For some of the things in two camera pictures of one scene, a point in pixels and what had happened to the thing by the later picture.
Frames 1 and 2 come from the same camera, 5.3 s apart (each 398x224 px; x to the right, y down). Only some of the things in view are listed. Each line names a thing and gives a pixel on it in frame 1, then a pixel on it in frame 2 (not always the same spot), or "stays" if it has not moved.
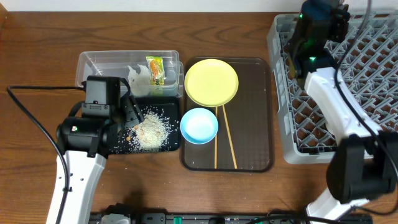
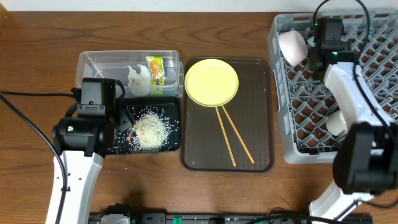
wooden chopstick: (230, 136) to (238, 136)
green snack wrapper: (157, 70) stays
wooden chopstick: (216, 138) to (226, 137)
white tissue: (140, 82) stays
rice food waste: (154, 133) stays
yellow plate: (211, 83) stays
